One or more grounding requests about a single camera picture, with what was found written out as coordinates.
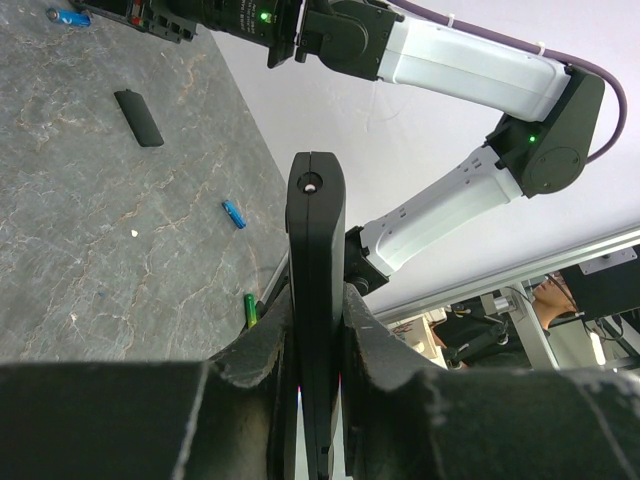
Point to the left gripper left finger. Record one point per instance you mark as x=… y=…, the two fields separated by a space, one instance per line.
x=231 y=416

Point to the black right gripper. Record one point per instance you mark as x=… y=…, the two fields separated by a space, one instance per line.
x=146 y=16

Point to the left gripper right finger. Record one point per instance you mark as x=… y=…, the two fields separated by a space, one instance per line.
x=406 y=418

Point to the black battery cover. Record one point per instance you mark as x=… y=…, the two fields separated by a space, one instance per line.
x=139 y=118

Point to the black remote control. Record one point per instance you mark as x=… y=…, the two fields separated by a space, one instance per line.
x=315 y=221

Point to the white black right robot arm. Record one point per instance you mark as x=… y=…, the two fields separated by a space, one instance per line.
x=549 y=104

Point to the person in background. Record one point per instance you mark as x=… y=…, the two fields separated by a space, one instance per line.
x=493 y=341

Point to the blue battery near bowl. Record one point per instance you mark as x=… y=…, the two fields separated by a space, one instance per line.
x=68 y=17

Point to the green yellow battery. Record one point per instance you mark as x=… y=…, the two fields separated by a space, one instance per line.
x=250 y=307

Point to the blue battery right side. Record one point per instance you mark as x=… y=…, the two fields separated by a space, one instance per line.
x=234 y=214

